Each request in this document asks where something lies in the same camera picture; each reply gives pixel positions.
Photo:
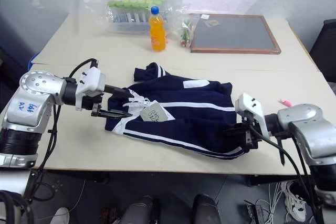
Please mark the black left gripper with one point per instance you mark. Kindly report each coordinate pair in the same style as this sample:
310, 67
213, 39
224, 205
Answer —
92, 100

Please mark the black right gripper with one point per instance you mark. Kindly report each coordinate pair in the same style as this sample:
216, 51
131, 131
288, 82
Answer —
250, 134

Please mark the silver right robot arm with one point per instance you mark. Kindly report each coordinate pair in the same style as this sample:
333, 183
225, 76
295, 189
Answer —
304, 121

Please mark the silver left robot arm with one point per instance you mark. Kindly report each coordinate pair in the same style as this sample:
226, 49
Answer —
29, 98

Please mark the navy jacket with white stripes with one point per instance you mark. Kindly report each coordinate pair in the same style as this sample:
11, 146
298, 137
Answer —
189, 95

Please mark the grey-green hang tag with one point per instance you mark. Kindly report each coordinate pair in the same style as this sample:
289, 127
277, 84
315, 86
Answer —
155, 113

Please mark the small pink object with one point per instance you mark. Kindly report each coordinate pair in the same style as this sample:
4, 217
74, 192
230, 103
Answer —
285, 102

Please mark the orange soda bottle blue cap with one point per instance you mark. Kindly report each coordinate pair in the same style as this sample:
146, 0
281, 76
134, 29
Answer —
158, 31

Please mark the black power strip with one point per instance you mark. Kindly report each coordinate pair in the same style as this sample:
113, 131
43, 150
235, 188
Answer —
256, 212

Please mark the dark rounded shape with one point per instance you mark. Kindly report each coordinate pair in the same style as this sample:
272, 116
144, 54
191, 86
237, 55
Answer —
140, 211
206, 209

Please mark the white sneaker with dark accents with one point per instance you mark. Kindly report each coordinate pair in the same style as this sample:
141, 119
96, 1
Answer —
295, 203

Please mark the green-capped tube box in bag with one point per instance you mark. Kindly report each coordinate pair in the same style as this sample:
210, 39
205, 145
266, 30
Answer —
134, 9

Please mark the wood-framed blackboard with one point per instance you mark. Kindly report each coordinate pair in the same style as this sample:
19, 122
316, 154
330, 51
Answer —
236, 32

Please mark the clear bag of coloured pieces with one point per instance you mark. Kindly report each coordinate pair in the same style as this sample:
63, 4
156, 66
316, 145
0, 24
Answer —
187, 32

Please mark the small clear packet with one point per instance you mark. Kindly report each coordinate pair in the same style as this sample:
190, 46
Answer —
210, 20

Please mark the black office chair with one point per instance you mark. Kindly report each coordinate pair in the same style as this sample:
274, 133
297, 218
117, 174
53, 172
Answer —
325, 45

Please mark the plain white shoe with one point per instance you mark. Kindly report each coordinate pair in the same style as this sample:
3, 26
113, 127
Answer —
61, 216

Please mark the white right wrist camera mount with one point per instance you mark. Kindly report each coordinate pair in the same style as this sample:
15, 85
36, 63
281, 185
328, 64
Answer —
252, 107

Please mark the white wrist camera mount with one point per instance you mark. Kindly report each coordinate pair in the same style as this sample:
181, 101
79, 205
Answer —
92, 78
252, 107

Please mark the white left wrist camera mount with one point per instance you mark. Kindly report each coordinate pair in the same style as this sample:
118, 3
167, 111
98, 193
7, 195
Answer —
92, 78

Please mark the black table frame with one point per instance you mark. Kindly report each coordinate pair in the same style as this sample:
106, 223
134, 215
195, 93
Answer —
78, 176

